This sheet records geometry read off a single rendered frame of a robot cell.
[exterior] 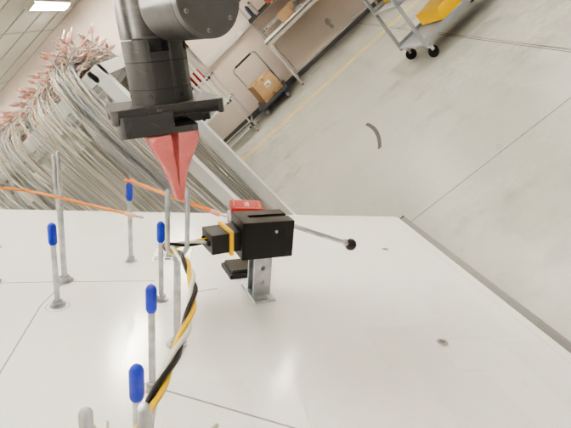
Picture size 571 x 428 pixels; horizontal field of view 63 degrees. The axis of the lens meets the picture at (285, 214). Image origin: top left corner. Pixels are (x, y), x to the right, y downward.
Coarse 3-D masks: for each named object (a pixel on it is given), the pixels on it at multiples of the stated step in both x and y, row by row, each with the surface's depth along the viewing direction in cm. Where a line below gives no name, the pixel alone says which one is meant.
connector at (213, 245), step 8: (232, 224) 49; (208, 232) 47; (216, 232) 47; (224, 232) 47; (240, 232) 47; (208, 240) 47; (216, 240) 46; (224, 240) 46; (240, 240) 47; (208, 248) 47; (216, 248) 46; (224, 248) 47
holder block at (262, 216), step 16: (240, 224) 47; (256, 224) 47; (272, 224) 48; (288, 224) 48; (256, 240) 47; (272, 240) 48; (288, 240) 49; (240, 256) 48; (256, 256) 48; (272, 256) 49
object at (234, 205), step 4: (232, 200) 74; (236, 200) 74; (240, 200) 74; (244, 200) 75; (248, 200) 75; (252, 200) 75; (256, 200) 75; (232, 204) 72; (236, 204) 72; (240, 204) 73; (244, 204) 73; (248, 204) 73; (252, 204) 73; (256, 204) 73; (260, 204) 73; (232, 208) 70; (236, 208) 70; (240, 208) 71; (244, 208) 71; (248, 208) 71; (252, 208) 71; (256, 208) 71; (260, 208) 71
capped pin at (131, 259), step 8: (128, 176) 54; (128, 184) 54; (128, 192) 55; (128, 200) 55; (128, 208) 55; (128, 224) 56; (128, 232) 56; (128, 240) 57; (128, 248) 57; (128, 256) 57
